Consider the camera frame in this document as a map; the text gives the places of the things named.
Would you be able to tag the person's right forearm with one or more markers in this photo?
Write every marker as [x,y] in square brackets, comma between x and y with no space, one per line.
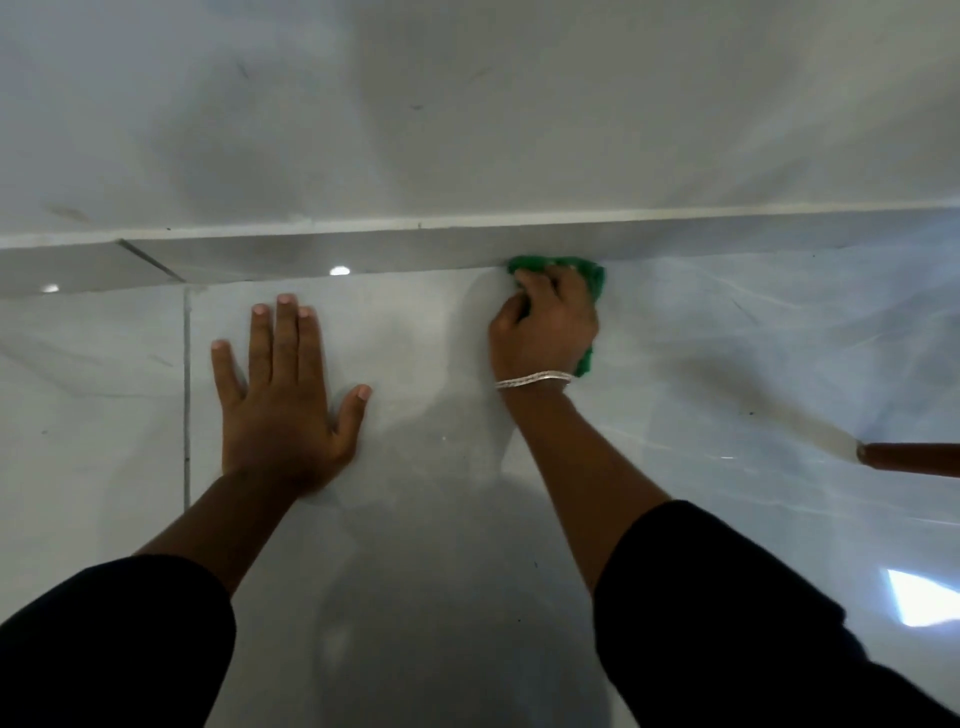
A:
[675,585]

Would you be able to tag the person's left thumb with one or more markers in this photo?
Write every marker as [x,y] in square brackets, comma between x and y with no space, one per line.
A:
[352,416]

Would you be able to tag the person's left forearm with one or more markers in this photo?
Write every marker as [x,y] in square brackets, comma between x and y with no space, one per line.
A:
[142,592]

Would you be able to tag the green cleaning cloth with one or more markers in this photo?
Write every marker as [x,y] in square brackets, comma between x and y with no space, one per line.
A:
[589,285]

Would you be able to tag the person's right hand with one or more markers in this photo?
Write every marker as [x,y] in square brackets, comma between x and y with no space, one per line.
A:
[544,330]

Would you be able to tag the person's left middle finger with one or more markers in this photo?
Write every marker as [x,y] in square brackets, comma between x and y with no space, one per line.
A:
[286,337]

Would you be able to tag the person's right thumb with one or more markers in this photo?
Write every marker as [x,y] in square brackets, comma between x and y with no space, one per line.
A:
[507,310]

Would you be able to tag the person's left hand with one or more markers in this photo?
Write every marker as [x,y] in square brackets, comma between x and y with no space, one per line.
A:
[277,427]

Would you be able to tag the person's left little finger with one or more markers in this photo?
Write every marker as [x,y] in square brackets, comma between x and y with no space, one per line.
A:
[227,375]

